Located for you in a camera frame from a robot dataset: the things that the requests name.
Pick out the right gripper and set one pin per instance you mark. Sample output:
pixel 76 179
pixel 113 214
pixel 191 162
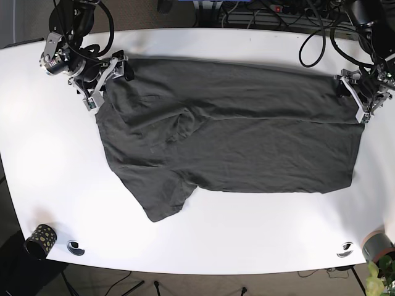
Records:
pixel 90 81

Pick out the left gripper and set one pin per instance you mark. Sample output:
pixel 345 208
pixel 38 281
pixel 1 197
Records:
pixel 369 90

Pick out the dark grey T-shirt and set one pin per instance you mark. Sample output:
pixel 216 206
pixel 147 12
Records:
pixel 179 125

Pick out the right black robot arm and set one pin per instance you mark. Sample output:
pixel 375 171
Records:
pixel 69 23

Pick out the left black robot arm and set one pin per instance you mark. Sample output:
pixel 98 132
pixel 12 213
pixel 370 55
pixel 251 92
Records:
pixel 376 37

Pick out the grey plant pot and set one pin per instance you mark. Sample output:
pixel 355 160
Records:
pixel 376 245

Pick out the right metal table grommet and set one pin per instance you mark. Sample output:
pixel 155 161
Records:
pixel 345 250

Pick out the metal table grommet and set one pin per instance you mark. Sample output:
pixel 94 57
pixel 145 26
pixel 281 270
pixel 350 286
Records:
pixel 345 250
pixel 74 248

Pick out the left metal table grommet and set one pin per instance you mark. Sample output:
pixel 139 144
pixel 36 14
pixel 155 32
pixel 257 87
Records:
pixel 74 248

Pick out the black floral cup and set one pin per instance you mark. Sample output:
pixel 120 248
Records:
pixel 41 241

